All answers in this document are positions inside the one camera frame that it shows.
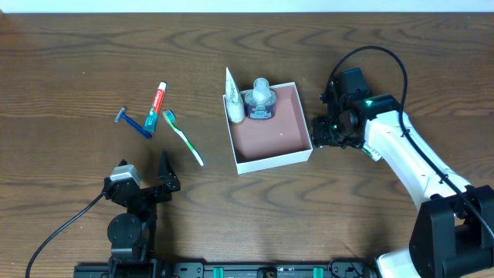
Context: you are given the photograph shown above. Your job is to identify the green white toothbrush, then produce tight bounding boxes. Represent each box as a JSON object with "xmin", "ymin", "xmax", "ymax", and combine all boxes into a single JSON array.
[{"xmin": 162, "ymin": 110, "xmax": 205, "ymax": 166}]

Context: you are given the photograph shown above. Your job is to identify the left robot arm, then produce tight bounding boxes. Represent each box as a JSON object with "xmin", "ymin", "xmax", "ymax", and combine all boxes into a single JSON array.
[{"xmin": 102, "ymin": 151, "xmax": 181, "ymax": 277}]

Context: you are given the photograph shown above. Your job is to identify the white cardboard box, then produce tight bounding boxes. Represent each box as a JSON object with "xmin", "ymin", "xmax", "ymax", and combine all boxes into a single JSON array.
[{"xmin": 226, "ymin": 82, "xmax": 313, "ymax": 175}]

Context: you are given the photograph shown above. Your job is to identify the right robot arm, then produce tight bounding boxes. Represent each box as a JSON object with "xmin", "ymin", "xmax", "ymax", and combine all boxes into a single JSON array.
[{"xmin": 311, "ymin": 68, "xmax": 493, "ymax": 277}]

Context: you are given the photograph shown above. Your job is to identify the red green toothpaste tube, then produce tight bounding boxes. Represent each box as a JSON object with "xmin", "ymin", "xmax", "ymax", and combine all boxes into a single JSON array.
[{"xmin": 144, "ymin": 81, "xmax": 167, "ymax": 132}]

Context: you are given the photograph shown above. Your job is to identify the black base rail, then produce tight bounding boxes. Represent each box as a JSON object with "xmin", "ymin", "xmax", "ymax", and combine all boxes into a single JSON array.
[{"xmin": 73, "ymin": 261, "xmax": 380, "ymax": 278}]

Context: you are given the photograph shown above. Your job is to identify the clear pump soap bottle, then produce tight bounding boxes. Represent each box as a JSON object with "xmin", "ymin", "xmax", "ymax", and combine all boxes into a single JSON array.
[{"xmin": 244, "ymin": 77, "xmax": 277, "ymax": 120}]

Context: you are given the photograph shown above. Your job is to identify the white lotion tube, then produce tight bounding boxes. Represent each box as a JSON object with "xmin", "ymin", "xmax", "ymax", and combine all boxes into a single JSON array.
[{"xmin": 225, "ymin": 68, "xmax": 245, "ymax": 124}]

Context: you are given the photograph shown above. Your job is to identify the green white soap box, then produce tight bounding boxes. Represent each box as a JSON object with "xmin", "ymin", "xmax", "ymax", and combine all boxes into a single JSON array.
[{"xmin": 362, "ymin": 142, "xmax": 382, "ymax": 161}]

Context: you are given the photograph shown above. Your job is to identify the blue disposable razor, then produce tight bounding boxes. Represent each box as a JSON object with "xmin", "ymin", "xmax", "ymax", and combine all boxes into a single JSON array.
[{"xmin": 115, "ymin": 107, "xmax": 152, "ymax": 139}]

